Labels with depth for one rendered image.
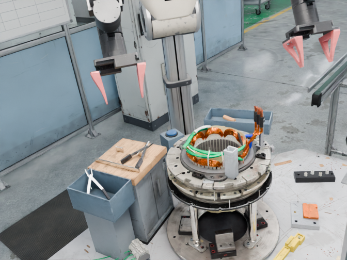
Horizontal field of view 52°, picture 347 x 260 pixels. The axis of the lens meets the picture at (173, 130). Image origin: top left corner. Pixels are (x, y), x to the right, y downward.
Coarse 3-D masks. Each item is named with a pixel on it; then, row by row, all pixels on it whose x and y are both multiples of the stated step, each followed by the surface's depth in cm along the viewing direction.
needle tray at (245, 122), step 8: (208, 112) 141; (216, 112) 145; (224, 112) 144; (232, 112) 142; (240, 112) 141; (248, 112) 140; (264, 112) 137; (272, 112) 135; (208, 120) 136; (216, 120) 135; (224, 120) 142; (240, 120) 141; (248, 120) 140; (272, 120) 137; (240, 128) 133; (248, 128) 131; (264, 128) 129
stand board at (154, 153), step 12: (120, 144) 127; (132, 144) 126; (144, 144) 125; (108, 156) 121; (120, 156) 120; (132, 156) 119; (156, 156) 118; (96, 168) 115; (108, 168) 115; (120, 168) 114; (144, 168) 112; (132, 180) 108
